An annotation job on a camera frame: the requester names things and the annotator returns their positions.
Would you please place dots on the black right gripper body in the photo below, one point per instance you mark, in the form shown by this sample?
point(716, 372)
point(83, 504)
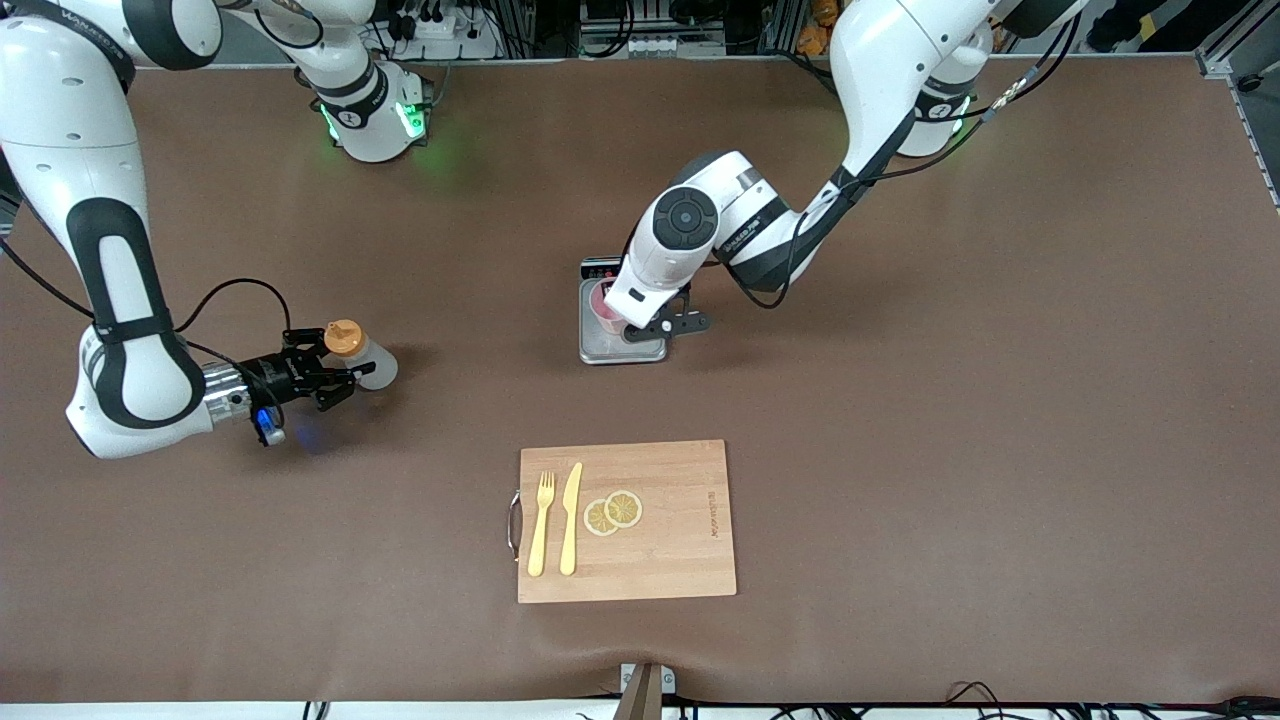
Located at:
point(268, 379)

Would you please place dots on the clear bottle orange cap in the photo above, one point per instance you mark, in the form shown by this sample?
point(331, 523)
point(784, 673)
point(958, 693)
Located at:
point(378, 368)

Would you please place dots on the pink plastic cup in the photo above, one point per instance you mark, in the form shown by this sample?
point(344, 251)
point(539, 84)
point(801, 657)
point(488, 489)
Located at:
point(605, 315)

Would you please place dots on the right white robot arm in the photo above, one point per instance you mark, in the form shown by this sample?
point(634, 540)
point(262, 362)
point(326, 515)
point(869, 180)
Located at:
point(70, 120)

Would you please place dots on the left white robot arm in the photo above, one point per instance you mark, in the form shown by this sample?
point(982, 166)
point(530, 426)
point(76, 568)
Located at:
point(880, 60)

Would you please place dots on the yellow plastic fork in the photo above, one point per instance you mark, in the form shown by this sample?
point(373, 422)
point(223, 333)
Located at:
point(541, 530)

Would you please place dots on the yellow plastic knife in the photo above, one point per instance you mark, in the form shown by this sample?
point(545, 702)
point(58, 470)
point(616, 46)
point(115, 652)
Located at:
point(570, 520)

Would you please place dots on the lemon slice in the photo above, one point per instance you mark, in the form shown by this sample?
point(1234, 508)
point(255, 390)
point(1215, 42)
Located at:
point(596, 520)
point(624, 508)

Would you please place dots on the steel kitchen scale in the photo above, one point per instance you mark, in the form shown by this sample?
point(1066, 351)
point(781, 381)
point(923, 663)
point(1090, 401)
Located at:
point(640, 350)

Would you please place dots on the white power strip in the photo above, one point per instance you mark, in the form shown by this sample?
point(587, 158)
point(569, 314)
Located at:
point(470, 45)

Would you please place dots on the wooden cutting board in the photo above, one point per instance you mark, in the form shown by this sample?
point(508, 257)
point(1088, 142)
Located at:
point(670, 560)

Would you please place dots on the white socket strip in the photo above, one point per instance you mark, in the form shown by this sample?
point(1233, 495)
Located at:
point(650, 46)

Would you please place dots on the orange snack packets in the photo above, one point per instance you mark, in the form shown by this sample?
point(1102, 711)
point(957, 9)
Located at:
point(812, 40)

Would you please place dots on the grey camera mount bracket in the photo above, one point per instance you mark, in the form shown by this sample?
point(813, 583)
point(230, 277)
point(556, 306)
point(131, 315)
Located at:
point(650, 685)

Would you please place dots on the aluminium frame profile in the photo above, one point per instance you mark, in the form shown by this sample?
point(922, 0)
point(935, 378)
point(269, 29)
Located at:
point(1215, 63)

